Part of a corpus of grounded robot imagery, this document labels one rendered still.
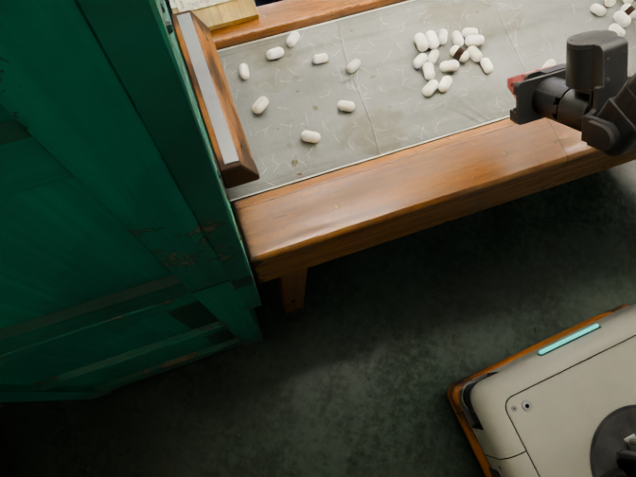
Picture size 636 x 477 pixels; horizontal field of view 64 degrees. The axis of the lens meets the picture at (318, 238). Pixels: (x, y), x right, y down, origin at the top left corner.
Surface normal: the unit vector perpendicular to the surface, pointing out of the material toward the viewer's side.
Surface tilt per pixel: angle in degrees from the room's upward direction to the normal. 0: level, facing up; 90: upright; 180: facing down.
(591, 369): 0
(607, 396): 0
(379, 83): 0
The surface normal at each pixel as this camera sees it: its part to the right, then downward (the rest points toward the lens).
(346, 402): 0.04, -0.29
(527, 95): 0.29, 0.47
